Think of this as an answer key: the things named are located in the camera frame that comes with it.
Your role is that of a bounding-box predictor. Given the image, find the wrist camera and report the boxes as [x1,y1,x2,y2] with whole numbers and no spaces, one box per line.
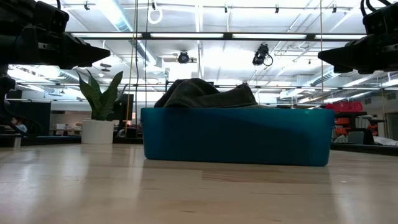
[360,0,398,35]
[30,0,70,34]

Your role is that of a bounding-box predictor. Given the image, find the black screen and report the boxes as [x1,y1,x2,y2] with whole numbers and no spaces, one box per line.
[112,93,135,123]

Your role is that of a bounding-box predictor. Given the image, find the green snake plant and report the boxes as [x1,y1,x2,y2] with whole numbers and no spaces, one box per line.
[76,68,124,121]

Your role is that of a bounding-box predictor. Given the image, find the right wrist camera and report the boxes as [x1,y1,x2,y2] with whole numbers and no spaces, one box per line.
[360,0,398,35]

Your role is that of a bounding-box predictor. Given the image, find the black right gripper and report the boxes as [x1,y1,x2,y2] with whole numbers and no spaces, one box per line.
[317,30,398,75]

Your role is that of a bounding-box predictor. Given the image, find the white plant pot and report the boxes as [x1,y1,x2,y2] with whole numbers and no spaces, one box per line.
[81,119,115,145]

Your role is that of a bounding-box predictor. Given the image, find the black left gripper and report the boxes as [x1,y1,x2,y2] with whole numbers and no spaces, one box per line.
[0,26,112,70]

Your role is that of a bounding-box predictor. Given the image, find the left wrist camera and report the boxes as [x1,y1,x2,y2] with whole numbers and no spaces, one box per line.
[30,0,70,34]

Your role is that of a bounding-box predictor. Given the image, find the black chair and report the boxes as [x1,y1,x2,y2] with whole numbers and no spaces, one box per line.
[347,128,376,146]

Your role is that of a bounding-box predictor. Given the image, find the red basket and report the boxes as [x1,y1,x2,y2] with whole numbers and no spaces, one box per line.
[325,101,364,113]

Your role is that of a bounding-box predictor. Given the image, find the blue plastic bin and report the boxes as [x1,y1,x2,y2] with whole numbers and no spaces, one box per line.
[140,107,335,167]

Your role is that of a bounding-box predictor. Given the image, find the black hanging cable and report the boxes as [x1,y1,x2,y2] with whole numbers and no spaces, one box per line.
[135,0,140,138]

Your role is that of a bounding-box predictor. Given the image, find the person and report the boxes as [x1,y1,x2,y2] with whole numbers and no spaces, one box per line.
[10,117,29,134]

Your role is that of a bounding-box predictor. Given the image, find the white cable loop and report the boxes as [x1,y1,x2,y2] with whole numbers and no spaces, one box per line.
[147,0,164,25]

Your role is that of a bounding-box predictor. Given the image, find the black camera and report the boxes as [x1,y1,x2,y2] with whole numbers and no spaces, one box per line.
[177,50,190,65]
[251,43,274,67]

